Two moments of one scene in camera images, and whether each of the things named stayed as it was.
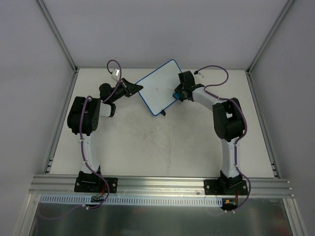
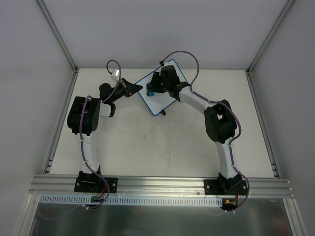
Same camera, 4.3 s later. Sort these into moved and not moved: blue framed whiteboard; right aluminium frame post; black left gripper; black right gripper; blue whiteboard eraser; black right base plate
Moved: black right gripper; blue whiteboard eraser
Not moved: blue framed whiteboard; black right base plate; right aluminium frame post; black left gripper
